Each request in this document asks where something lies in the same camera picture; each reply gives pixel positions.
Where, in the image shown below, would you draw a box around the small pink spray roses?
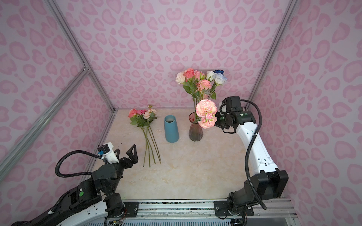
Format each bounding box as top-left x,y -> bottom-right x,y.
195,79 -> 217,129

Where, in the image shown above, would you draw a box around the pale blue white rose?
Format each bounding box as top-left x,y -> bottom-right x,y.
206,71 -> 227,100

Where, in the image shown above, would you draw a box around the cream white rose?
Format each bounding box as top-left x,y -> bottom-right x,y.
175,71 -> 185,86

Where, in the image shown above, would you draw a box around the pink cream spray roses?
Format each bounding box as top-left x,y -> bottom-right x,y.
140,105 -> 161,167

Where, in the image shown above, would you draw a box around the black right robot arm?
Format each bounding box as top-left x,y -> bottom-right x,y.
216,111 -> 288,215

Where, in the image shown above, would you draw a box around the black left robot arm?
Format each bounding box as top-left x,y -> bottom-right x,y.
14,144 -> 139,226

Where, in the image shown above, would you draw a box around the pink glass vase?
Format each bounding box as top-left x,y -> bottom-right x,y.
189,113 -> 203,142

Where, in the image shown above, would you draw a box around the teal ceramic vase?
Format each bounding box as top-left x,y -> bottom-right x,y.
164,115 -> 179,143

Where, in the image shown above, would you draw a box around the magenta small rose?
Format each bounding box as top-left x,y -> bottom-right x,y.
137,110 -> 147,115

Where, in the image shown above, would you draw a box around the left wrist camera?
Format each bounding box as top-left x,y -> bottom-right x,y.
97,142 -> 119,164

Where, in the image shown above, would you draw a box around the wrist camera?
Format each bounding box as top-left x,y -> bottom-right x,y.
225,96 -> 243,113
97,142 -> 119,164

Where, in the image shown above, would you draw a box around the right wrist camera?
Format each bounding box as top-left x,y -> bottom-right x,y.
225,96 -> 243,113

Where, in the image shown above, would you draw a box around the diagonal aluminium frame bar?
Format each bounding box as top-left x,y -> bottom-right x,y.
1,68 -> 89,181

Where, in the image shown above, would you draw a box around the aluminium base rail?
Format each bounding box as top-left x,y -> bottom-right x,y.
53,198 -> 300,226

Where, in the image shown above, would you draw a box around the right corner aluminium post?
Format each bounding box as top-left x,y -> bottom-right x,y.
248,0 -> 301,101

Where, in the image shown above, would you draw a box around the corner aluminium post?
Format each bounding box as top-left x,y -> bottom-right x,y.
248,0 -> 301,101
44,0 -> 116,113

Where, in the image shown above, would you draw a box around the left corner aluminium post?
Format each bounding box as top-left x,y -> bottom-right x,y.
44,0 -> 116,113

